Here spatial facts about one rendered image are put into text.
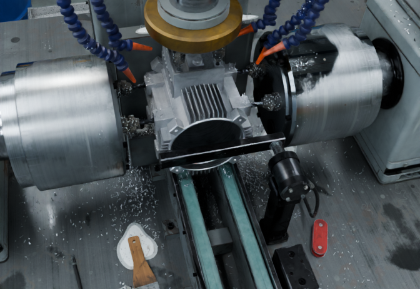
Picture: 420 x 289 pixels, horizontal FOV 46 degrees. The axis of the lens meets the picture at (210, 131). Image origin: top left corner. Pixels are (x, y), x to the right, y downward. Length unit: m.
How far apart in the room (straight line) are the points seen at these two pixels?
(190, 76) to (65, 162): 0.28
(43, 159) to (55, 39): 0.75
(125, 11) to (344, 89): 0.50
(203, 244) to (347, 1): 1.12
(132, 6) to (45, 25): 0.59
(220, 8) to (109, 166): 0.35
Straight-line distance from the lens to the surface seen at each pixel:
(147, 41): 1.04
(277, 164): 0.96
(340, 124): 1.04
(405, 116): 1.14
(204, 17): 0.88
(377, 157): 1.27
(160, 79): 1.04
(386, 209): 1.25
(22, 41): 1.63
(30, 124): 0.91
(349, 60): 1.02
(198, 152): 0.96
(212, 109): 0.93
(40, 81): 0.93
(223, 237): 1.08
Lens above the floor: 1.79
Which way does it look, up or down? 49 degrees down
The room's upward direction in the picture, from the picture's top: 4 degrees clockwise
